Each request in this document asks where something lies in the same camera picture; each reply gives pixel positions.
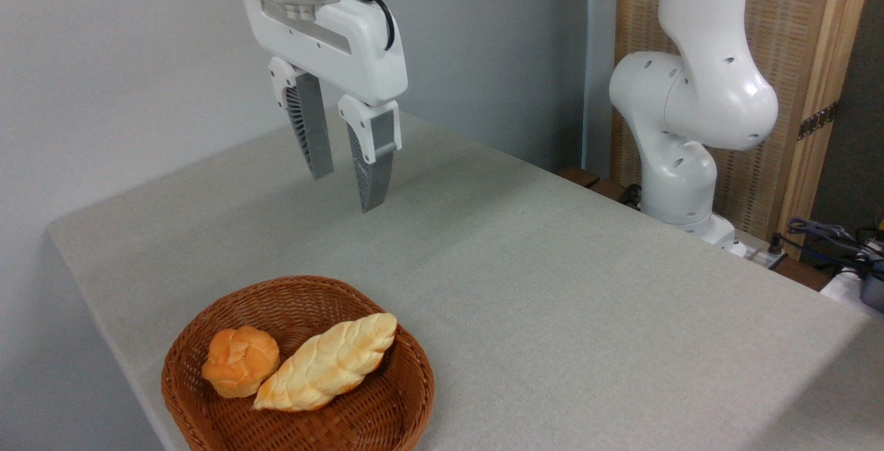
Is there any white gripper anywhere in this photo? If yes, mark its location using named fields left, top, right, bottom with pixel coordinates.
left=240, top=0, right=409, bottom=213

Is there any round bread bun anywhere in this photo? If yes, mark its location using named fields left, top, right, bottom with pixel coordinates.
left=201, top=325, right=281, bottom=399

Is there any long braided bread loaf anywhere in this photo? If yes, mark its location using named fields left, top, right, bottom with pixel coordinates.
left=252, top=312, right=399, bottom=413

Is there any brown woven wicker basket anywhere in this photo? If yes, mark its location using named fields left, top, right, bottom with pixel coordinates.
left=161, top=275, right=436, bottom=451

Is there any brown wooden ledge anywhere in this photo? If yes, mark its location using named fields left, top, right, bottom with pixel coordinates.
left=555, top=166, right=644, bottom=211

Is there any grey tablecloth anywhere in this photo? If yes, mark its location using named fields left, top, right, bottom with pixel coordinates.
left=45, top=106, right=884, bottom=451

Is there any wooden woven folding screen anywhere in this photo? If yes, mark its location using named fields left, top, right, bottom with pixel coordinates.
left=611, top=0, right=876, bottom=260

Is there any metal screen hinge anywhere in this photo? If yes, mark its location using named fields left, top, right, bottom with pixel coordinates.
left=797, top=99, right=840, bottom=142

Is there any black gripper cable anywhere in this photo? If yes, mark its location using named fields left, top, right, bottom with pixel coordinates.
left=331, top=0, right=396, bottom=52

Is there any blue and black cable bundle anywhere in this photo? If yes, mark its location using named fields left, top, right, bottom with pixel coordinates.
left=777, top=215, right=884, bottom=274

